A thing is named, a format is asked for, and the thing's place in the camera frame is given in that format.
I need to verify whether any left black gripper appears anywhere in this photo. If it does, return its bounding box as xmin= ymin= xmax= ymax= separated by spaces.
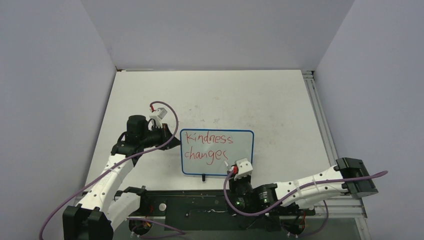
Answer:
xmin=140 ymin=123 xmax=181 ymax=151

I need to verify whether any blue framed whiteboard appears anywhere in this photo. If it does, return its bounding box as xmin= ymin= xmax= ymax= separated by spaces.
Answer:
xmin=179 ymin=128 xmax=255 ymax=176

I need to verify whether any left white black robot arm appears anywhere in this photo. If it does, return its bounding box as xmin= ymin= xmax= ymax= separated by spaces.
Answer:
xmin=62 ymin=108 xmax=181 ymax=240

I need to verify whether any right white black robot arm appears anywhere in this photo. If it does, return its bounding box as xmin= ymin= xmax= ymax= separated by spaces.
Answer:
xmin=223 ymin=157 xmax=387 ymax=217

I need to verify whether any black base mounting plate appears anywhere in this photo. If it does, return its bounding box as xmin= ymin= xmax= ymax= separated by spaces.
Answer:
xmin=125 ymin=187 xmax=316 ymax=235

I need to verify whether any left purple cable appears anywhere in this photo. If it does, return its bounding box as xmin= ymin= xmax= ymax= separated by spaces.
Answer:
xmin=39 ymin=100 xmax=180 ymax=240

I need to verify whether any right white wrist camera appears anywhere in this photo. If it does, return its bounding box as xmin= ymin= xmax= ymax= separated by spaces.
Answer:
xmin=234 ymin=158 xmax=253 ymax=180

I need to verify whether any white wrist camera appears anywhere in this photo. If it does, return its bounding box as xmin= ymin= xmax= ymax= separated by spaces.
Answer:
xmin=234 ymin=158 xmax=253 ymax=180
xmin=149 ymin=107 xmax=168 ymax=128

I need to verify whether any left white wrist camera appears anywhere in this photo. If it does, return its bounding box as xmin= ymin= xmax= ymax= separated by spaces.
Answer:
xmin=149 ymin=107 xmax=168 ymax=128

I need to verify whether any aluminium frame rail right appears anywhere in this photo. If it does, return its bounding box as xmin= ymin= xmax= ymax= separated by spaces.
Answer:
xmin=301 ymin=70 xmax=338 ymax=165

